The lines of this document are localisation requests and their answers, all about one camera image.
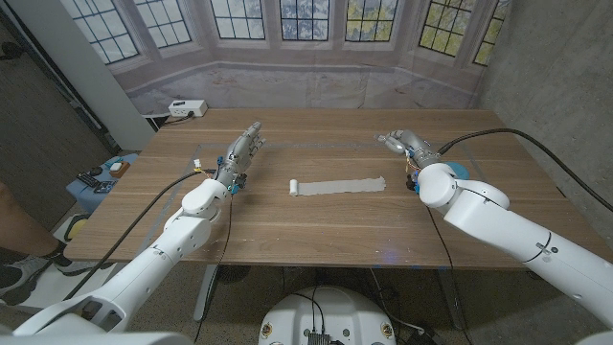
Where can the brown wooden box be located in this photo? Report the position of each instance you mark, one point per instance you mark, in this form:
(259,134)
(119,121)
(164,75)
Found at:
(120,170)

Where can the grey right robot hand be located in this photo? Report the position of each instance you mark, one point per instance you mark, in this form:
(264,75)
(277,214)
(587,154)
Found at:
(412,144)

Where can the black remote control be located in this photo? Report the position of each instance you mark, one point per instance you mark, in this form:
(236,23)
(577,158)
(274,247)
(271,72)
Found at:
(87,179)

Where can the blue disk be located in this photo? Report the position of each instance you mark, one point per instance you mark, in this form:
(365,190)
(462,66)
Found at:
(460,170)

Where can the white power strip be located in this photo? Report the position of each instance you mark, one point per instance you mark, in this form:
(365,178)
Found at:
(188,108)

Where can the yellow and black floor item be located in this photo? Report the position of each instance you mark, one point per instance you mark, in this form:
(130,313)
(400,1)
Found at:
(76,226)

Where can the grey sneaker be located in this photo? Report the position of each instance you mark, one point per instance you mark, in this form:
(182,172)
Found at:
(19,282)
(81,267)

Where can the grey metal table leg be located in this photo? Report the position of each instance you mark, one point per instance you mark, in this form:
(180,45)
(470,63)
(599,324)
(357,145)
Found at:
(206,292)
(452,302)

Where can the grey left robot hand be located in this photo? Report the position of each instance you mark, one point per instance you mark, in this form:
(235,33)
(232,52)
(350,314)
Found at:
(237,158)

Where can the printed window backdrop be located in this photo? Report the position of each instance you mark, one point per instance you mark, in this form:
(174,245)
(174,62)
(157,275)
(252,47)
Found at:
(306,86)

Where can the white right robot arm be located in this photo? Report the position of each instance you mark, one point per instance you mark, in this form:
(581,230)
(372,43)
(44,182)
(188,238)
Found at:
(507,230)

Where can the white gauze bandage strip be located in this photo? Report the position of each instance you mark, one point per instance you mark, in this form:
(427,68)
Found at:
(335,186)

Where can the white floor mat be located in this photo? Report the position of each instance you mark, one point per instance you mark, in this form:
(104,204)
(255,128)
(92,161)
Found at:
(52,287)

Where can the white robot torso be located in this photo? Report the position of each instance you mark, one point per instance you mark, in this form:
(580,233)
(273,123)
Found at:
(330,311)

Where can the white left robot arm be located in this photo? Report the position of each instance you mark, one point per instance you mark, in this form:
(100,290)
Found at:
(139,278)

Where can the person's bare leg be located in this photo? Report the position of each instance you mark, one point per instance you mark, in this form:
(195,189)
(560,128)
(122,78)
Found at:
(19,225)

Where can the black round fan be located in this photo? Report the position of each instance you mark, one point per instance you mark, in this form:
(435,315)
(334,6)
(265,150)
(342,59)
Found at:
(233,273)

